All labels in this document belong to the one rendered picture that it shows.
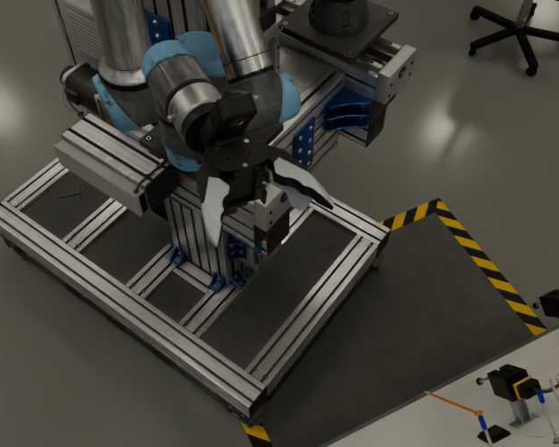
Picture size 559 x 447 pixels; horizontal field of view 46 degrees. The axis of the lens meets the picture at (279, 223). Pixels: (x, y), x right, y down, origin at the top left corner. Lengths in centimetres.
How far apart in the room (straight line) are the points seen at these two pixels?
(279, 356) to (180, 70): 140
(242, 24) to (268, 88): 10
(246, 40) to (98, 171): 63
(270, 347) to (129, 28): 129
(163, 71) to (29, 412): 174
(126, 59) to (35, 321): 161
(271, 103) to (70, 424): 164
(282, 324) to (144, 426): 58
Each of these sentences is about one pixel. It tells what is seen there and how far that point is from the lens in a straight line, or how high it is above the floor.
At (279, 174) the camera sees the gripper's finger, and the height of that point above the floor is 158.
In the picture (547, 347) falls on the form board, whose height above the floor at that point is 92.
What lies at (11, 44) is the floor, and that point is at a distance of 379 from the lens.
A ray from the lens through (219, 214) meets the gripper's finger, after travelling 73.
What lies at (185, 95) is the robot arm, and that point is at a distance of 87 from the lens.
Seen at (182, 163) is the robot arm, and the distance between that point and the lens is 101.
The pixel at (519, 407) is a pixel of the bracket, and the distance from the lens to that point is 121.
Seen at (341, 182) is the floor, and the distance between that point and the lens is 286.
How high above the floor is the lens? 217
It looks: 53 degrees down
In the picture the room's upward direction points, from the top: straight up
